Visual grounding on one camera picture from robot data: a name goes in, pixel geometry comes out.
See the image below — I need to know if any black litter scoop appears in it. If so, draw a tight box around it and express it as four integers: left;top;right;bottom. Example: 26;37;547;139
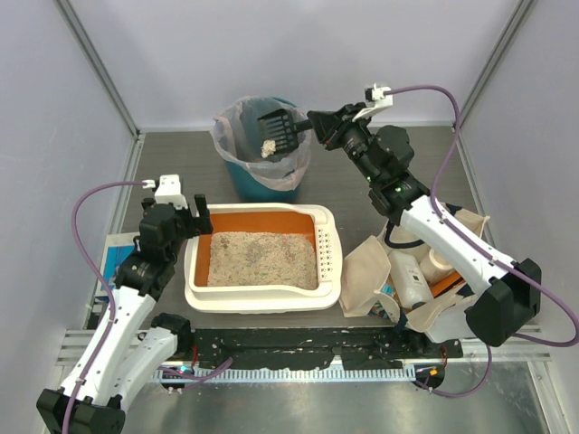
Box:
257;108;312;155

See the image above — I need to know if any litter clump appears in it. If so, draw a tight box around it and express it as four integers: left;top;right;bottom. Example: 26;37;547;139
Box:
261;139;277;159

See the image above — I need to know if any white orange litter box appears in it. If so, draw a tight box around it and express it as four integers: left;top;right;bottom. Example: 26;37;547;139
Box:
184;203;343;314

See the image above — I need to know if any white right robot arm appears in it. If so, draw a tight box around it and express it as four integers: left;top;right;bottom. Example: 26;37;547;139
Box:
307;104;542;347

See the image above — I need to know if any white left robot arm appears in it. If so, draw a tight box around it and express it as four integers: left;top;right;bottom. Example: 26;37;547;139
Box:
36;194;213;433

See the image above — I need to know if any cat litter sand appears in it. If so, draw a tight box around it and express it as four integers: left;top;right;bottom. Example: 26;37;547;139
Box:
208;231;318;290

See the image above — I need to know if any blue white box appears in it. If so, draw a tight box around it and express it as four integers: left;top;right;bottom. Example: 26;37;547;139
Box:
100;232;138;290

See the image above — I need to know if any clear plastic bin liner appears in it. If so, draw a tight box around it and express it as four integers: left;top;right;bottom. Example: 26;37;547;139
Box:
211;94;313;191

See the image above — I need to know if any beige canvas tote bag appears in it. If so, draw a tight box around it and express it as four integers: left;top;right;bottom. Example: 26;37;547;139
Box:
339;231;476;343

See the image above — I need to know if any white plastic bottle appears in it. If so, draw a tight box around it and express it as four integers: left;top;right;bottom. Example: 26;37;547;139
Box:
389;250;433;309

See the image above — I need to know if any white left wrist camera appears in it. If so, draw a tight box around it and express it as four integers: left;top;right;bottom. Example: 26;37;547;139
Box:
143;175;189;210

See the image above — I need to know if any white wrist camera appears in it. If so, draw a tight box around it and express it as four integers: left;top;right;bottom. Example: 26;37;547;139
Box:
353;83;394;121
143;175;189;210

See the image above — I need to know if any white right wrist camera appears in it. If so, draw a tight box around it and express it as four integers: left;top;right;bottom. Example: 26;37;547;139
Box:
353;83;394;121

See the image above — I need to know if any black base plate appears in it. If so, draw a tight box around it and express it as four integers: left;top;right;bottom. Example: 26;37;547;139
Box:
172;326;463;371

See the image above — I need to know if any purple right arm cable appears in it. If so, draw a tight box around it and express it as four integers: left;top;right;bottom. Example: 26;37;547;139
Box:
388;84;579;399

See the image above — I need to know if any white slotted cable duct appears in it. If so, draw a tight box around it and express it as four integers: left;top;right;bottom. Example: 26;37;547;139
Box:
153;364;416;384

